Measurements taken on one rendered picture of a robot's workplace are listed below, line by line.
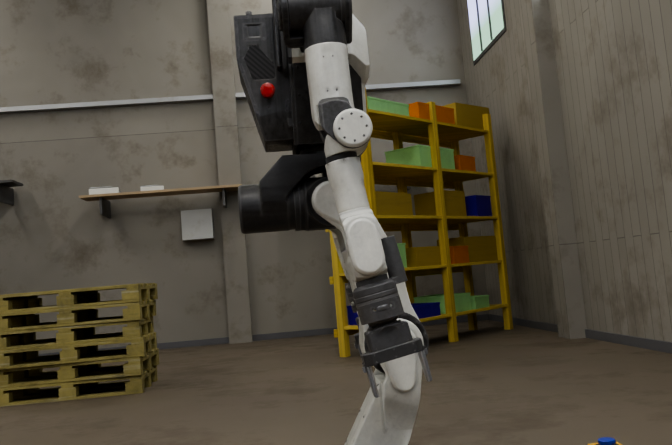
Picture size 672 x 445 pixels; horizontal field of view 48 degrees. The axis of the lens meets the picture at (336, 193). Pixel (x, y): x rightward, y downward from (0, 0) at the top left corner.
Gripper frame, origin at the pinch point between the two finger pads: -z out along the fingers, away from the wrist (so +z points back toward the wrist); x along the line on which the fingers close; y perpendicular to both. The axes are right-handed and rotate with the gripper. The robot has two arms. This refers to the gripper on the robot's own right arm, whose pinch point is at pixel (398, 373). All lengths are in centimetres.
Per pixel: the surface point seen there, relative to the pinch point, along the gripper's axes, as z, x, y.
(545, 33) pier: 208, 307, 533
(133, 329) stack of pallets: 38, -126, 451
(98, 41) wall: 443, -151, 857
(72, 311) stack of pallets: 64, -167, 452
